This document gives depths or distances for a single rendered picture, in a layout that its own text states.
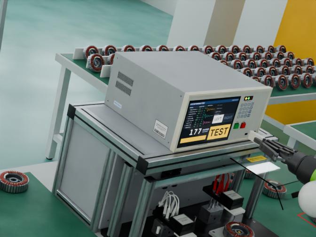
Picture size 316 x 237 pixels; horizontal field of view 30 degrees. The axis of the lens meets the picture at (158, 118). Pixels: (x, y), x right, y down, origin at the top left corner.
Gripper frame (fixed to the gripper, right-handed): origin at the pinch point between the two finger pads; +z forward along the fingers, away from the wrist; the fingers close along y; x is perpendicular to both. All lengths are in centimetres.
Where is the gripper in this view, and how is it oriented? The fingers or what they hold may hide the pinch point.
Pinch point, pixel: (256, 138)
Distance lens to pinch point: 204.8
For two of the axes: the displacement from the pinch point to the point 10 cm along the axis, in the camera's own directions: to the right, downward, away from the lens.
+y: 7.3, -0.8, 6.8
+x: 2.4, -9.0, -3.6
